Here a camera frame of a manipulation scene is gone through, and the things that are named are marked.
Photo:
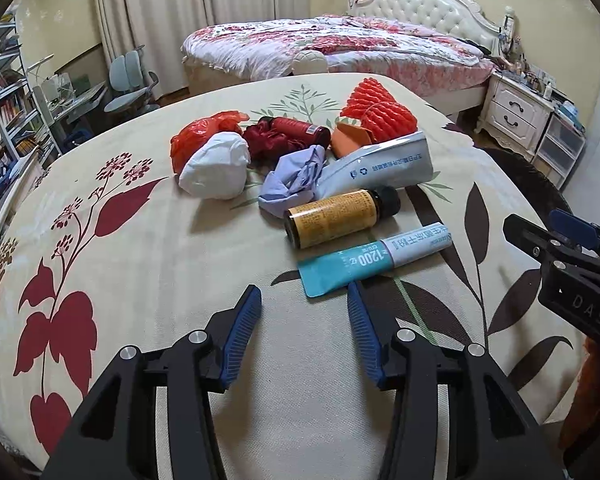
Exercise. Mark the grey-blue desk chair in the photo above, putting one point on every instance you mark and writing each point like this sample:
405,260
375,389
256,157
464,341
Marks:
127,77

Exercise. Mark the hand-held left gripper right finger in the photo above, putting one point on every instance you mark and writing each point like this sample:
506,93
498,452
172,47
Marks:
365,340

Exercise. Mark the grey study desk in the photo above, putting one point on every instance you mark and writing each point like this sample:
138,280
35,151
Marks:
75,100

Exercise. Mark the orange-red plastic bag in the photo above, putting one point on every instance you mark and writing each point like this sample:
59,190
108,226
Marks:
190,137

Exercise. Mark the white nightstand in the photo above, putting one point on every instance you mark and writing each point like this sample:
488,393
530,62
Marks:
512,107

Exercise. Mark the cream curtains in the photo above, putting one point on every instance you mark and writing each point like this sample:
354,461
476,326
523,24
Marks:
180,10

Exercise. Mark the orange cloth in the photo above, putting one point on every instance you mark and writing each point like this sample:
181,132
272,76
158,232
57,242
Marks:
595,395

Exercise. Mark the white bookshelf with books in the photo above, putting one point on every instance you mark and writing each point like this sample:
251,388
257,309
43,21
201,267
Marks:
10,95

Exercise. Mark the floral quilt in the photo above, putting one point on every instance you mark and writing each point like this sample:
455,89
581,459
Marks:
330,40

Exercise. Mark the red cylindrical can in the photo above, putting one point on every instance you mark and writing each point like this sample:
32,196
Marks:
300,130

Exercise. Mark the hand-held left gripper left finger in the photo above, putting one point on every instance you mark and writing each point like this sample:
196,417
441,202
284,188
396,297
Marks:
242,330

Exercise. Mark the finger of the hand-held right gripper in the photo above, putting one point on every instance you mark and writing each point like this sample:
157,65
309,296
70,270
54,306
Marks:
572,227
527,237

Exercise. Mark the white curved bed rail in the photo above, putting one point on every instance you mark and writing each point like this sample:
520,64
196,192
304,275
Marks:
10,195

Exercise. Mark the large white tube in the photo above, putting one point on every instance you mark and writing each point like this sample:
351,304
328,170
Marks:
380,167

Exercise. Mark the white plastic bag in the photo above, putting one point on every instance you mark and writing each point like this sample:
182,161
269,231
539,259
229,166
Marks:
215,167

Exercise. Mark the white bed with tufted headboard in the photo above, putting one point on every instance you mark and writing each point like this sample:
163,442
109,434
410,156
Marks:
430,5

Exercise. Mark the cream tufted round cushion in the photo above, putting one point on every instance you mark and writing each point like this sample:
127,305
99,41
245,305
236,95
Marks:
309,64

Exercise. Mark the teal white toothpaste tube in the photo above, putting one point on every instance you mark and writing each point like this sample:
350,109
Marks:
360,262

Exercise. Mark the clear plastic drawer unit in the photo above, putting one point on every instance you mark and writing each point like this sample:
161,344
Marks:
562,145

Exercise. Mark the leaf print bed sheet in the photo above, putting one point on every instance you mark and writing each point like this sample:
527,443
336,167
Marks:
155,260

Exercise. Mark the amber bottle with yellow label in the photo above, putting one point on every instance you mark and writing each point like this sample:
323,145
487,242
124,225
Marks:
330,215

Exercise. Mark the dark red satin cloth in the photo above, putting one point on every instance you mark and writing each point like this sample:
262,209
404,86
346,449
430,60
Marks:
262,137

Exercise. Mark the lavender cloth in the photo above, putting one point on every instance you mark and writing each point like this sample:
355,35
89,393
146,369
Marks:
290,180

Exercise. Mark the cluster of small bottles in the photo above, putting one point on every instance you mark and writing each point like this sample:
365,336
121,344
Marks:
525,72

